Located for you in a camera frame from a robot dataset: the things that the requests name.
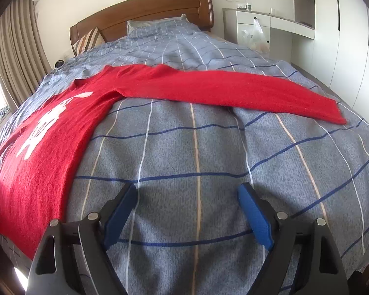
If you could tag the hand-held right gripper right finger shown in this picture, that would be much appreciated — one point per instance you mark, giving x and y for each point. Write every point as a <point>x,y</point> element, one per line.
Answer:
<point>254,212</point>

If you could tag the white desk with drawers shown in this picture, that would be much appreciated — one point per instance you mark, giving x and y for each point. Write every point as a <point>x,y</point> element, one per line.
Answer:
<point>283,24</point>

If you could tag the white wardrobe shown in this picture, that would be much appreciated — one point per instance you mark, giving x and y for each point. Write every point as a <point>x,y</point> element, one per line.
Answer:
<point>350,52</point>

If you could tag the striped brown pillow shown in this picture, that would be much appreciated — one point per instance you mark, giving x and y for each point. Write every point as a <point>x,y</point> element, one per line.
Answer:
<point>87,41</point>

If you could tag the beige curtain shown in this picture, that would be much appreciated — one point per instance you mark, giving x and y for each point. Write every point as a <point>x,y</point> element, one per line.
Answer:
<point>15,46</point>

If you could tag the pale green cloth bundle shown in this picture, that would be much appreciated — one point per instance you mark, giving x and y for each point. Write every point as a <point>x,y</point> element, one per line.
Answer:
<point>1,113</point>

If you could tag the grey pillow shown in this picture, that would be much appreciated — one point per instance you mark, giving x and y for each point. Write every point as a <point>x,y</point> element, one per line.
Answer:
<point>138,26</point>

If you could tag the red knit sweater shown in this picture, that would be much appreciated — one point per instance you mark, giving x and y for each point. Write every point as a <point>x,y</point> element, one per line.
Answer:
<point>203,86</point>

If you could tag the grey plaid blanket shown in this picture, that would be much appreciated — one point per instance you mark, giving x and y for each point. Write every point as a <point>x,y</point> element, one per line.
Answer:
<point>187,159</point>

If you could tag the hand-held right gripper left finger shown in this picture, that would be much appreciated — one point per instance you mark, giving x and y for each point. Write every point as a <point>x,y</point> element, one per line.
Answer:
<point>120,215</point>

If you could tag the brown wooden headboard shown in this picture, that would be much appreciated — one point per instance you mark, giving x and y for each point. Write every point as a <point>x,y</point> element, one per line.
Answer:
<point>141,9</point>

